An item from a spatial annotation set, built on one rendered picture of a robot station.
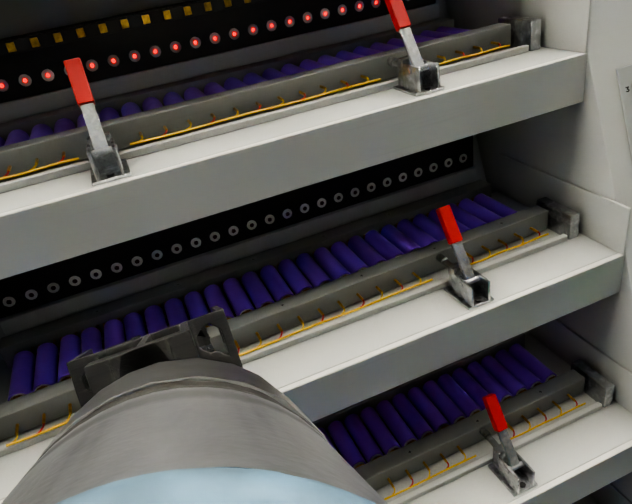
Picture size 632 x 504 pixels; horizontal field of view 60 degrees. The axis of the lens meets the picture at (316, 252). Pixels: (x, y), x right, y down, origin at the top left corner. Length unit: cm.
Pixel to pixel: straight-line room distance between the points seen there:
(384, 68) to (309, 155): 14
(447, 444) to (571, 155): 32
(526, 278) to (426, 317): 11
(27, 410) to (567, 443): 51
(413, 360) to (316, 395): 9
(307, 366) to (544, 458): 28
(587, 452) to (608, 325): 13
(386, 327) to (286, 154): 18
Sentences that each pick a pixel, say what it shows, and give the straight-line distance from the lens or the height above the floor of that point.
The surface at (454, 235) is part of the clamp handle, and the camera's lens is 52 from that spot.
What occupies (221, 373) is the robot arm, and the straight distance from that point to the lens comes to 16.
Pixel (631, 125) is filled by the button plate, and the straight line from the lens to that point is 61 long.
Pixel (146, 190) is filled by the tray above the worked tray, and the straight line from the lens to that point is 42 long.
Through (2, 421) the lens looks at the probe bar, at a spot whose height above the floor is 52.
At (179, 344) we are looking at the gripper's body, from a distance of 20.
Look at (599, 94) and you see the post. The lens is 59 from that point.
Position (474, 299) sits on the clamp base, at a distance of 52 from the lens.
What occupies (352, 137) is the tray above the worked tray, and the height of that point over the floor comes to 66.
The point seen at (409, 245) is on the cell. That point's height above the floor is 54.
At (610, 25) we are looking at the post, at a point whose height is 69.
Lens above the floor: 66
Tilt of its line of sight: 10 degrees down
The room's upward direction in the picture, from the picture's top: 16 degrees counter-clockwise
